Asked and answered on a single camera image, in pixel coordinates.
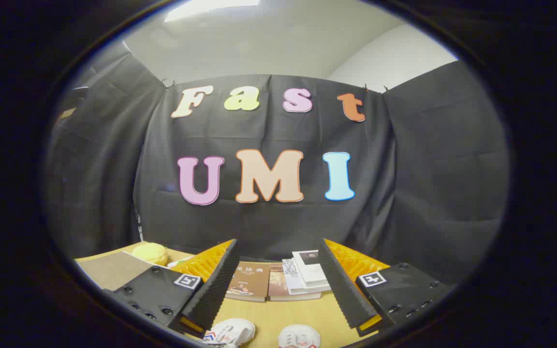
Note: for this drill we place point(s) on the ceiling light panel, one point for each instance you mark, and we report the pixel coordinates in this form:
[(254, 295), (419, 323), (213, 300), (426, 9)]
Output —
[(201, 8)]

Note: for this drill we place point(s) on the brown cardboard storage box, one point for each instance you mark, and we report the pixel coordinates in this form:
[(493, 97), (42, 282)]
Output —
[(114, 270)]

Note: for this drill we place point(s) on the black backdrop cloth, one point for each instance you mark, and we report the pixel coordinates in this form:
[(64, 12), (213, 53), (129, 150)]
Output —
[(269, 222)]

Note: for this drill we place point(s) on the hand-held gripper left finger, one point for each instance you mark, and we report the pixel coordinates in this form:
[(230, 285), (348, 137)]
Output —
[(218, 290)]

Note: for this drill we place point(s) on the white patterned book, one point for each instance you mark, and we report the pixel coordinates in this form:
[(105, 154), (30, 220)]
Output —
[(290, 275)]

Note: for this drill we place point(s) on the white striped shoe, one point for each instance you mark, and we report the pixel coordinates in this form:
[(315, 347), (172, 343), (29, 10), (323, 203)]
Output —
[(300, 336), (235, 331)]

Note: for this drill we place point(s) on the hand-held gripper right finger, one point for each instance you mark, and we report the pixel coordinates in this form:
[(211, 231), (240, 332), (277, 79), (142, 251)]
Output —
[(344, 295)]

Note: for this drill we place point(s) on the yellow plush toy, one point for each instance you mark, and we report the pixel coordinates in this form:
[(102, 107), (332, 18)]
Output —
[(150, 253)]

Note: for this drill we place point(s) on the brown book with cake picture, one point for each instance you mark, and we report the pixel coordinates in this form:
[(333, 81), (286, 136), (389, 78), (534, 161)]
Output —
[(254, 280)]

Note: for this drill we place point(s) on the dark brown photo book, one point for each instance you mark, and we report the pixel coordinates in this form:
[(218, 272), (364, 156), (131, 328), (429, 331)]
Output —
[(277, 287)]

